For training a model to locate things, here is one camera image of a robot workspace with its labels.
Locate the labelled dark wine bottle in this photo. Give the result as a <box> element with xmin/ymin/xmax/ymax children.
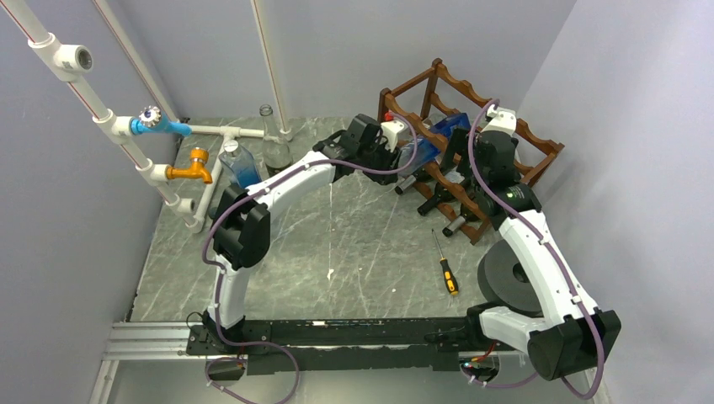
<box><xmin>394</xmin><ymin>173</ymin><xmax>430</xmax><ymax>195</ymax></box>

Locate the clear tall empty bottle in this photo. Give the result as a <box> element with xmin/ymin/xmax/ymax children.
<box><xmin>259</xmin><ymin>104</ymin><xmax>293</xmax><ymax>177</ymax></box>

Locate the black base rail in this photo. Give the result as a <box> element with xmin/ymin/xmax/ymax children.
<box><xmin>185</xmin><ymin>316</ymin><xmax>515</xmax><ymax>375</ymax></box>

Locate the yellow black screwdriver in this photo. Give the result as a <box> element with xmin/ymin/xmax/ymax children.
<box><xmin>431</xmin><ymin>229</ymin><xmax>460</xmax><ymax>296</ymax></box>

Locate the blue square bottle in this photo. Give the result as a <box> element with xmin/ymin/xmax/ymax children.
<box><xmin>397</xmin><ymin>112</ymin><xmax>472</xmax><ymax>179</ymax></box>

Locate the clear stoppered glass bottle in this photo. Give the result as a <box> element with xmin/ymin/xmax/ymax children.
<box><xmin>219</xmin><ymin>139</ymin><xmax>262</xmax><ymax>189</ymax></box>

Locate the orange brass tap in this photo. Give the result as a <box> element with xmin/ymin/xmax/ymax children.
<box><xmin>164</xmin><ymin>147</ymin><xmax>213</xmax><ymax>184</ymax></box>

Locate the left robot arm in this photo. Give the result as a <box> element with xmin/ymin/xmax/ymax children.
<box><xmin>201</xmin><ymin>114</ymin><xmax>418</xmax><ymax>354</ymax></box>

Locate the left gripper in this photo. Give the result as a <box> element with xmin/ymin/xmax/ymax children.
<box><xmin>357</xmin><ymin>136</ymin><xmax>402</xmax><ymax>186</ymax></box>

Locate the wooden wine rack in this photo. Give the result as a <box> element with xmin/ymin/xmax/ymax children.
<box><xmin>377</xmin><ymin>57</ymin><xmax>566</xmax><ymax>247</ymax></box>

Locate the dark green wine bottle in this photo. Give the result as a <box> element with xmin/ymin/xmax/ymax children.
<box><xmin>441</xmin><ymin>203</ymin><xmax>490</xmax><ymax>245</ymax></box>

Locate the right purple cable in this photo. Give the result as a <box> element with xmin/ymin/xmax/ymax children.
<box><xmin>460</xmin><ymin>98</ymin><xmax>606</xmax><ymax>401</ymax></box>

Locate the white pvc pipe frame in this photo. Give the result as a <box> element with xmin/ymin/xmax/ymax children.
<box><xmin>1</xmin><ymin>1</ymin><xmax>264</xmax><ymax>233</ymax></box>

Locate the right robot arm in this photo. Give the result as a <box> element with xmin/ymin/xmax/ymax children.
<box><xmin>453</xmin><ymin>127</ymin><xmax>621</xmax><ymax>380</ymax></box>

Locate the blue tap valve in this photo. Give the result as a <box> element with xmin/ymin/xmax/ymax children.
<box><xmin>130</xmin><ymin>105</ymin><xmax>192</xmax><ymax>137</ymax></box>

